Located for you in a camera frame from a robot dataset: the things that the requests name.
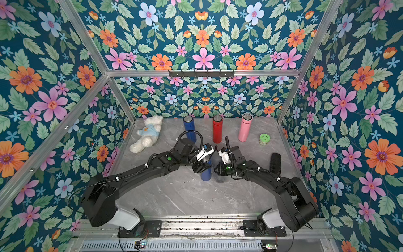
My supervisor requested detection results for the grey microfibre cloth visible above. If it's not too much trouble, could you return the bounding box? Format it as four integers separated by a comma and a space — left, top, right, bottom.
211, 151, 225, 184

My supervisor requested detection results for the black hook rail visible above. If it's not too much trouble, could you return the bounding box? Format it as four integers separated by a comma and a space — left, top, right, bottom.
168, 70, 235, 78

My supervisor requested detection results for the white teddy bear toy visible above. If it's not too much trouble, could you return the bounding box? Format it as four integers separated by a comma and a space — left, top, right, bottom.
129, 115, 163, 153

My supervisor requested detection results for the pink thermos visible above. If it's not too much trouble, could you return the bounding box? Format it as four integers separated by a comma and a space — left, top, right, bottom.
238, 113, 253, 142

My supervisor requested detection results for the black oval case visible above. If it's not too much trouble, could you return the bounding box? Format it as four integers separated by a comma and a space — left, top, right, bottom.
269, 153, 282, 176

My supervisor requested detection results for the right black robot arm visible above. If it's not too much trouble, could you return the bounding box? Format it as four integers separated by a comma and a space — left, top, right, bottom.
211, 147, 319, 233

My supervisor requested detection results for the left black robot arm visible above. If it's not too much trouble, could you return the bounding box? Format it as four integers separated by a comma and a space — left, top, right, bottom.
80, 138, 215, 230

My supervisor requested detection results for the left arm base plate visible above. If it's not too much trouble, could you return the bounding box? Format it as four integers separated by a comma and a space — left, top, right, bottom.
118, 220, 162, 239

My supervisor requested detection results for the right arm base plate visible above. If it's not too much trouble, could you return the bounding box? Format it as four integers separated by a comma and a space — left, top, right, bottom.
238, 220, 287, 237

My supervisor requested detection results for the green round lid container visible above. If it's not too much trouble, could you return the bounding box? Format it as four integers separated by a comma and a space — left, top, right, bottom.
259, 133, 271, 146

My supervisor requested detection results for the red thermos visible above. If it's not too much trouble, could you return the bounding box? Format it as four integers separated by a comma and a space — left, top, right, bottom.
213, 115, 223, 144

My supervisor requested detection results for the blue thermos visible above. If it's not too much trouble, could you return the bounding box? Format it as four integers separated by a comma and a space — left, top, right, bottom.
200, 161, 212, 182
183, 115, 197, 143

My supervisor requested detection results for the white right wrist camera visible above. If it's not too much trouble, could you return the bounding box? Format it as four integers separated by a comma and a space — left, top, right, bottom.
218, 151, 231, 164

